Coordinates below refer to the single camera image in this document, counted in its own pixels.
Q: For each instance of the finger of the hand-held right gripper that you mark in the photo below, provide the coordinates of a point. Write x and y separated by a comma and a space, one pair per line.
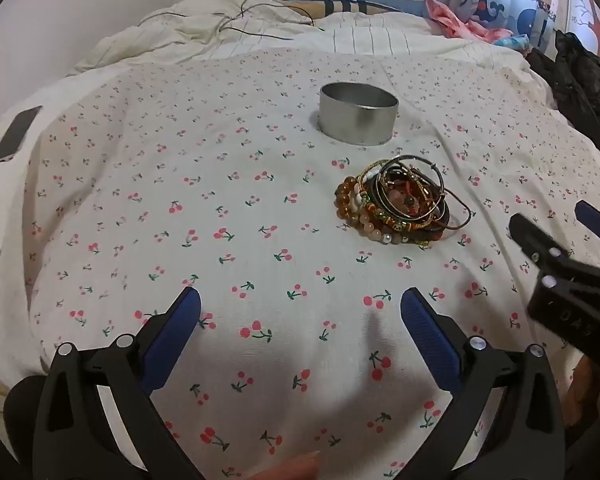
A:
592, 216
530, 237

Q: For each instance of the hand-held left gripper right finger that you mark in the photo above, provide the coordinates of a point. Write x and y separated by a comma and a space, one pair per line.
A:
425, 330

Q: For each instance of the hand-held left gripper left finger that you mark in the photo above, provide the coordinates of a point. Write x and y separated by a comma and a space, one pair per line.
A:
172, 340

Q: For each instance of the round metal tin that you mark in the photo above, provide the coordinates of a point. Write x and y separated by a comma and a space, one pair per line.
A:
355, 120

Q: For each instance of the person's right hand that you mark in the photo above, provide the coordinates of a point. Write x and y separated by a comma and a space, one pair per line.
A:
587, 390

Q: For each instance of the person's left hand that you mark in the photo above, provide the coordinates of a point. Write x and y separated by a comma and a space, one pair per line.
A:
295, 467

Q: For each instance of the cherry print bed sheet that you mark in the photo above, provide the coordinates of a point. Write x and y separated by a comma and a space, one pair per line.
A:
205, 260

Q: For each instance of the black jacket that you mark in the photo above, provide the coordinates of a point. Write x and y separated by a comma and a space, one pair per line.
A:
575, 80

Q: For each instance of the light blue cloth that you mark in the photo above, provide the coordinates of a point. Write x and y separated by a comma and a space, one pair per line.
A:
515, 42

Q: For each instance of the plain white bed sheet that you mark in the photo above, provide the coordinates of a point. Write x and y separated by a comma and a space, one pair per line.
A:
0, 260

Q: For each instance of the pink cloth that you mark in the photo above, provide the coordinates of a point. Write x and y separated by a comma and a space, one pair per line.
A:
450, 20

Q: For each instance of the white striped duvet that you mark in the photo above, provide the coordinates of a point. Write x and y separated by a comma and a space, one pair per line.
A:
380, 35

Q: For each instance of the grey smartphone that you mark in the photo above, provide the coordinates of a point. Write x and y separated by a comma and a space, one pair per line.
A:
15, 135

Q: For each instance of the tan striped pillow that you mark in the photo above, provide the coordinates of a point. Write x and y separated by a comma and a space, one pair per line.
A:
340, 6

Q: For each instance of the cream crumpled blanket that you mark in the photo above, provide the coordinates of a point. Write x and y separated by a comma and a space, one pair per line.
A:
180, 35

